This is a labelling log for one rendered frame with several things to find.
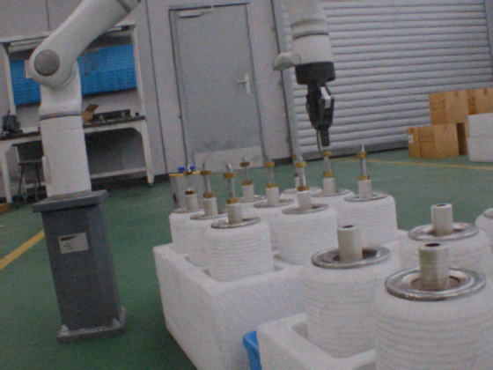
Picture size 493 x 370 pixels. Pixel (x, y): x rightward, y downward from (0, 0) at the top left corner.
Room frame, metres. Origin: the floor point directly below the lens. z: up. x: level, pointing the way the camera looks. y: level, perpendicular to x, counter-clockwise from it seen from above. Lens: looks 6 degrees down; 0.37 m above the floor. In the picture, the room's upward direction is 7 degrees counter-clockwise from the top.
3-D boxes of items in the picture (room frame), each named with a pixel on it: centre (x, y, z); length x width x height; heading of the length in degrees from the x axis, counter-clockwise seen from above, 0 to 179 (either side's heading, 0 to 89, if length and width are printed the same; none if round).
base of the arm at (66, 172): (1.04, 0.38, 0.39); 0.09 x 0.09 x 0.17; 9
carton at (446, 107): (4.50, -1.99, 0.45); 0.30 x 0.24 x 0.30; 11
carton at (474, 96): (4.57, -2.34, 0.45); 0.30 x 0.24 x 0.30; 7
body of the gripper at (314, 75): (0.93, -0.15, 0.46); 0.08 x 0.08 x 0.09
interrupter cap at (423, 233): (0.49, -0.20, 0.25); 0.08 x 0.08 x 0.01
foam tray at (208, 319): (0.89, -0.04, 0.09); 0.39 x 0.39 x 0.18; 21
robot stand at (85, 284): (1.04, 0.38, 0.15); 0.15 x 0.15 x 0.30; 9
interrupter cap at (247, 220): (0.73, 0.02, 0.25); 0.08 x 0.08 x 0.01
